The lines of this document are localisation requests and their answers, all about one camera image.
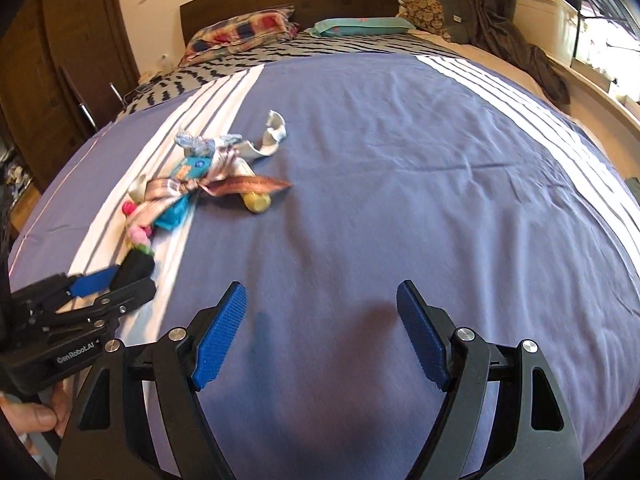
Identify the dark brown curtain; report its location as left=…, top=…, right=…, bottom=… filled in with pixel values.
left=452, top=0, right=571, bottom=111

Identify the white pink-striped wrapper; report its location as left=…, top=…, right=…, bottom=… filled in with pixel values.
left=209, top=142, right=257, bottom=182

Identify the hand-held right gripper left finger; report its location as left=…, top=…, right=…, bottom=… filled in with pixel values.
left=54, top=281, right=248, bottom=480

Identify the teal snack packet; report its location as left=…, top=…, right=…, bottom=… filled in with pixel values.
left=152, top=155, right=212, bottom=233

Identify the beige bed sheet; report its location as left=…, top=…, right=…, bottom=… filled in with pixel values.
left=440, top=35, right=586, bottom=131

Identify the brown circle-patterned cushion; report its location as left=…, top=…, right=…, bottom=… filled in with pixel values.
left=399, top=0, right=458, bottom=43

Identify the white storage box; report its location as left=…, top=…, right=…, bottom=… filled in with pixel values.
left=515, top=0, right=583, bottom=68

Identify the teal pillow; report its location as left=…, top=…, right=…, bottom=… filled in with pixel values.
left=305, top=16, right=417, bottom=39

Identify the plaid pillow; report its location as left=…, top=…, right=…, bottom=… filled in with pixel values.
left=179, top=5, right=301, bottom=66

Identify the white grey paper strip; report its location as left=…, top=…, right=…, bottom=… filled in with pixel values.
left=247, top=109, right=290, bottom=163

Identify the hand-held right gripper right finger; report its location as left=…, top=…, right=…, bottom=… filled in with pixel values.
left=396, top=279, right=586, bottom=480

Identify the blue white wrapper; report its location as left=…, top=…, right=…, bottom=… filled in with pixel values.
left=173, top=130, right=243, bottom=159

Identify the pink green wrapper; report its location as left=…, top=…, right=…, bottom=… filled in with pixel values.
left=122, top=200, right=156, bottom=261

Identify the person's left hand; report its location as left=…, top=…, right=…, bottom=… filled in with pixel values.
left=0, top=382, right=73, bottom=456

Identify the blue white striped blanket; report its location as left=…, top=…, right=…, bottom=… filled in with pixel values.
left=7, top=52, right=640, bottom=480

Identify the brown ribbon-like wrapper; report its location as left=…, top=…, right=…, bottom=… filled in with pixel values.
left=135, top=172, right=293, bottom=231

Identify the beige window sill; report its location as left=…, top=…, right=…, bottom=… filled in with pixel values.
left=550, top=55, right=640, bottom=141

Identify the grey black wavy-patterned sheet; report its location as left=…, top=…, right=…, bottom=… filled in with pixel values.
left=117, top=32, right=451, bottom=121

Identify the black soft scrap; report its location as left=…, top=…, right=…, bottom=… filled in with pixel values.
left=117, top=249, right=155, bottom=287

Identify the black metal rack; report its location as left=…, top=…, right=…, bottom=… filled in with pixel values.
left=570, top=0, right=640, bottom=61

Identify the yellow round scrap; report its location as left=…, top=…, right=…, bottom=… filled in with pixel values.
left=242, top=191, right=273, bottom=215

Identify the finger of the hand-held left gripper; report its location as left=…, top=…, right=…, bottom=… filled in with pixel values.
left=45, top=277, right=157, bottom=333
left=12, top=266, right=121, bottom=313

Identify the dark wooden wardrobe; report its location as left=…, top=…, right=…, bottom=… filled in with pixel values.
left=0, top=0, right=142, bottom=196

